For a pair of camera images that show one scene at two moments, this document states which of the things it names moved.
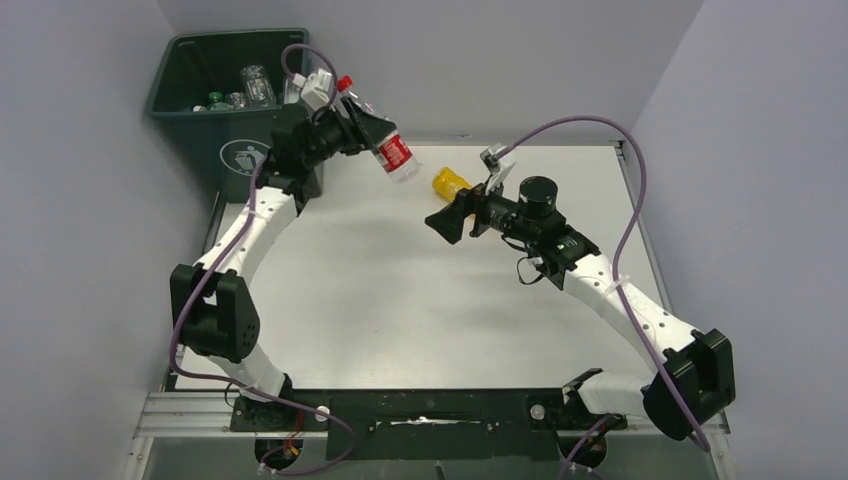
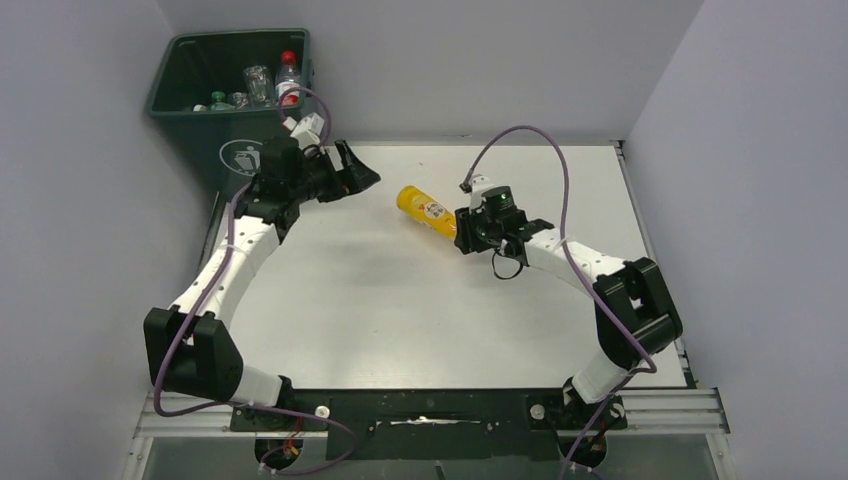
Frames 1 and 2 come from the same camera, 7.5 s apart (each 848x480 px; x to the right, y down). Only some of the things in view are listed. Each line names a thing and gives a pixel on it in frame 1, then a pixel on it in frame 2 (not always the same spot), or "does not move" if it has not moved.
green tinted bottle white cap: x=214 y=104 does not move
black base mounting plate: x=425 y=424 does not move
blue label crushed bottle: x=238 y=99 does not move
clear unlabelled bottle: x=260 y=93 does not move
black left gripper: x=370 y=126 -> x=353 y=179
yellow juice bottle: x=446 y=182 -> x=426 y=211
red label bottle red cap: x=392 y=148 -> x=288 y=76
